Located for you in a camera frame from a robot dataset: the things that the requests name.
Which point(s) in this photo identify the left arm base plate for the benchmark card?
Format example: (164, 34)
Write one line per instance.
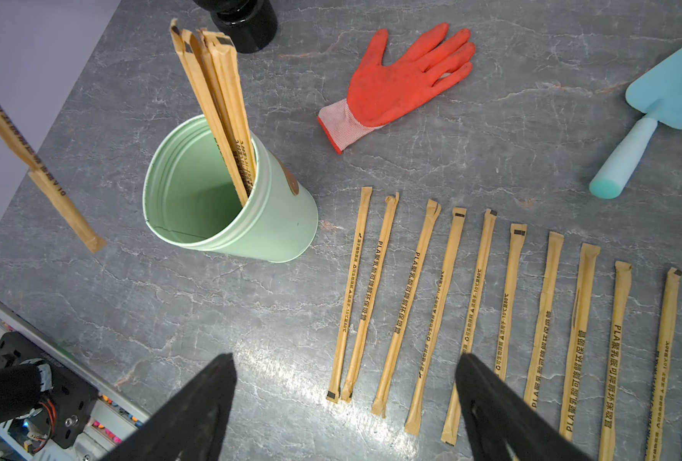
(32, 380)

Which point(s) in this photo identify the red hand-shaped scraper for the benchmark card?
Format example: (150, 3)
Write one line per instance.
(380, 94)

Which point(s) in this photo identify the teal small spatula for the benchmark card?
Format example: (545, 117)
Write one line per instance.
(658, 95)

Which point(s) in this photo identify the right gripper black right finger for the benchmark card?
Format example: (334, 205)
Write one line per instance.
(499, 424)

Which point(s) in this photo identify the bundle of brown paper straws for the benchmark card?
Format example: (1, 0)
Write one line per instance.
(209, 60)

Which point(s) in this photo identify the mint green storage cup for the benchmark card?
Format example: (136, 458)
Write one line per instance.
(189, 200)

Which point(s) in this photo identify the black plant pot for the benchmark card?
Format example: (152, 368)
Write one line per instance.
(251, 24)

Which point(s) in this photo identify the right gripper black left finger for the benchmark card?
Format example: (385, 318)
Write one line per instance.
(192, 425)

